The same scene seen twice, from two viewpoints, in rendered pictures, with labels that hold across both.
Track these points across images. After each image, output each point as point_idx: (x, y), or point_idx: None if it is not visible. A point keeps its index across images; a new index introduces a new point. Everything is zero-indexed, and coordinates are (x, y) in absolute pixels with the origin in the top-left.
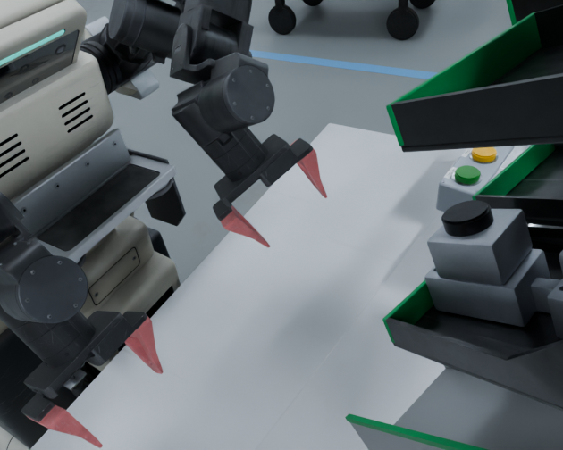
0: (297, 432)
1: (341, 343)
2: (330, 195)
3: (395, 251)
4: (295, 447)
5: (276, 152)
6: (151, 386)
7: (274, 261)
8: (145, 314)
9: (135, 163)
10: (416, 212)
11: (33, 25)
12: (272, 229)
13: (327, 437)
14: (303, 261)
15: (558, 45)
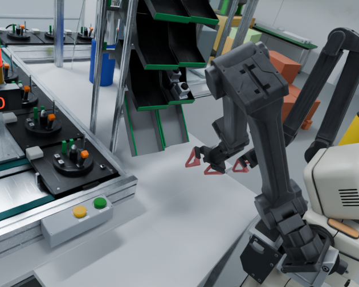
0: (192, 180)
1: (172, 195)
2: (152, 270)
3: (136, 221)
4: (192, 177)
5: (207, 146)
6: (236, 205)
7: (191, 237)
8: (239, 158)
9: (270, 241)
10: (112, 238)
11: (312, 159)
12: (190, 257)
13: (184, 176)
14: (178, 232)
15: None
